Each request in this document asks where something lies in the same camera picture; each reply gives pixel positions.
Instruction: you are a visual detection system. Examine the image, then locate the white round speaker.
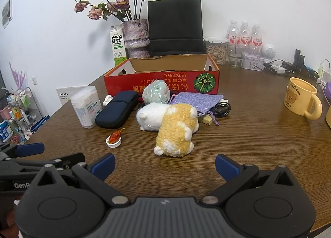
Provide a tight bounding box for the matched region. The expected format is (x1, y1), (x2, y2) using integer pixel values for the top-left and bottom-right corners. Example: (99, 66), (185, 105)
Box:
(261, 43), (277, 64)

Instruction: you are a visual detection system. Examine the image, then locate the white flat box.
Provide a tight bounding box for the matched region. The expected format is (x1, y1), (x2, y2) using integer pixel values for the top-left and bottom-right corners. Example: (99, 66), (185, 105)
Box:
(56, 86), (88, 108)

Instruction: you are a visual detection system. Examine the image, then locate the wire storage rack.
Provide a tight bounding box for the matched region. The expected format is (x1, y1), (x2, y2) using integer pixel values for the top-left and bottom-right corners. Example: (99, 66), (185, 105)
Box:
(0, 87), (44, 145)

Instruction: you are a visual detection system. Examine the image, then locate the yellow plush toy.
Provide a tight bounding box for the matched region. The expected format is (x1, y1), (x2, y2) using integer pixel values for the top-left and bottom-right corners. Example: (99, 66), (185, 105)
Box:
(154, 103), (199, 157)

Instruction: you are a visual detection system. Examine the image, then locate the white green milk carton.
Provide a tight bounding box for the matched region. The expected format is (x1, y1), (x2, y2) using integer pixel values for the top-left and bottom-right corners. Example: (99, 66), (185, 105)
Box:
(111, 25), (128, 67)

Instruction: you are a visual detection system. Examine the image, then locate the purple wall decal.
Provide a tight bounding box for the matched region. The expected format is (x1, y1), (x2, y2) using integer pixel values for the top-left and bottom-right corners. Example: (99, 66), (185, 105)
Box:
(9, 62), (28, 91)

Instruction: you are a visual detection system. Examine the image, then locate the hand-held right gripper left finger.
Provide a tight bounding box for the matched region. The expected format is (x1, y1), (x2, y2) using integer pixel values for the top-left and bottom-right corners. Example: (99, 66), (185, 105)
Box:
(26, 153), (131, 209)

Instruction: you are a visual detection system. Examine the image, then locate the black paper bag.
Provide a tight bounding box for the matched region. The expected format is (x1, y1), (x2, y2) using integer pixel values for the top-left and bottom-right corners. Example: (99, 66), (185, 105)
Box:
(147, 0), (207, 57)

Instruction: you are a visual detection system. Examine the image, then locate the black upright device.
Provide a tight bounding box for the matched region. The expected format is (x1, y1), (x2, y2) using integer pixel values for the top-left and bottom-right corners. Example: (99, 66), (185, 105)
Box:
(294, 49), (306, 69)

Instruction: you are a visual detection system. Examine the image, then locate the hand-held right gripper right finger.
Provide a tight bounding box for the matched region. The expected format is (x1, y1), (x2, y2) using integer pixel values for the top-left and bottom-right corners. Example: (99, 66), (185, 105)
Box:
(200, 153), (303, 209)

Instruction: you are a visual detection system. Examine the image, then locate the purple drawstring pouch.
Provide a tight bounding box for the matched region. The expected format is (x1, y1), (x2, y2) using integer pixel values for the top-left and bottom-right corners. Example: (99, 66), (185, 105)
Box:
(169, 92), (224, 117)

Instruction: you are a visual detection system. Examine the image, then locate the black braided cable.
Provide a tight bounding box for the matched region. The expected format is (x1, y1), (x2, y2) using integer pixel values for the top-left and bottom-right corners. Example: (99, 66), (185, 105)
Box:
(211, 100), (232, 119)

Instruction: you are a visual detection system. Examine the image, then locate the clear cotton swab box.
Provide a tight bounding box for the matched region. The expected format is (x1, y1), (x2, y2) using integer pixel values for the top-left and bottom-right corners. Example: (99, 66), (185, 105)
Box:
(70, 86), (102, 128)

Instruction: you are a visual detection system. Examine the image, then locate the yellow bear mug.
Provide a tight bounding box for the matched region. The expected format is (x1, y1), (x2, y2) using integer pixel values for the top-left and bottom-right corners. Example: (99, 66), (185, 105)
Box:
(284, 78), (323, 120)

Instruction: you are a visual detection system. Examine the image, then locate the clear container of pellets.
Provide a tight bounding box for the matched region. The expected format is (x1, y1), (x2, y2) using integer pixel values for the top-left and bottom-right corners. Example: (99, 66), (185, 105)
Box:
(204, 37), (229, 66)

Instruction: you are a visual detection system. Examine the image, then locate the red cardboard box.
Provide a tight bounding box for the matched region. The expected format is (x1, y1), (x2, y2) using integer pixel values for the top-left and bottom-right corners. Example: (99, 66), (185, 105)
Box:
(103, 54), (220, 99)

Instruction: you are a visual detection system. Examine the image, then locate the black power strip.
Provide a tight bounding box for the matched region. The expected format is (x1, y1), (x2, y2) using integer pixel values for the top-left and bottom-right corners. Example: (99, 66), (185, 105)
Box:
(264, 59), (320, 81)

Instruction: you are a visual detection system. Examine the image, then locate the clear drinking glass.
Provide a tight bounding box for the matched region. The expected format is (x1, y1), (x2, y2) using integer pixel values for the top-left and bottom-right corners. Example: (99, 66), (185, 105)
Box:
(228, 43), (246, 70)

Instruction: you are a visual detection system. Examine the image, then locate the pale tin box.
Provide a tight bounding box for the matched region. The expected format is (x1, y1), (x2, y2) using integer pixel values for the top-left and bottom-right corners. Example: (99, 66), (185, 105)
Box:
(242, 53), (267, 71)

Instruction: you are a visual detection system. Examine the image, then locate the purple fuzzy vase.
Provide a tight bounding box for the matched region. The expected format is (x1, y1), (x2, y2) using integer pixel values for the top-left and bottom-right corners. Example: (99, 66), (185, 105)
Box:
(122, 19), (151, 59)

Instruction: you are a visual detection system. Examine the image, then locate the small white dish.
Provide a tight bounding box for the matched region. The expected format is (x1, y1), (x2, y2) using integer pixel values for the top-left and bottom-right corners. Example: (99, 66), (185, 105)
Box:
(106, 135), (122, 148)

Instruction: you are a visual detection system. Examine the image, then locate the wall picture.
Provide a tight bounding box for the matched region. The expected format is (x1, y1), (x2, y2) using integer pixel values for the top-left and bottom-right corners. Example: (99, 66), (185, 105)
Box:
(1, 0), (13, 29)

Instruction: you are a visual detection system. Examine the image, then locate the brown wooden desk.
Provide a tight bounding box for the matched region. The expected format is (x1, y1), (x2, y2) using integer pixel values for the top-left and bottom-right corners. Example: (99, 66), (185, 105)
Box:
(22, 65), (331, 238)

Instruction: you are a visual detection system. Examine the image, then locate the navy zip case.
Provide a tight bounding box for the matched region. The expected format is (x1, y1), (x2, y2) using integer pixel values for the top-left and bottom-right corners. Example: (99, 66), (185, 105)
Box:
(95, 90), (139, 128)

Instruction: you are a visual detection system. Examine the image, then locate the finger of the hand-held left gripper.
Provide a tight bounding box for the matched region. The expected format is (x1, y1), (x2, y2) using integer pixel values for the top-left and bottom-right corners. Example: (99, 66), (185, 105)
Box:
(0, 143), (45, 160)
(0, 153), (86, 173)

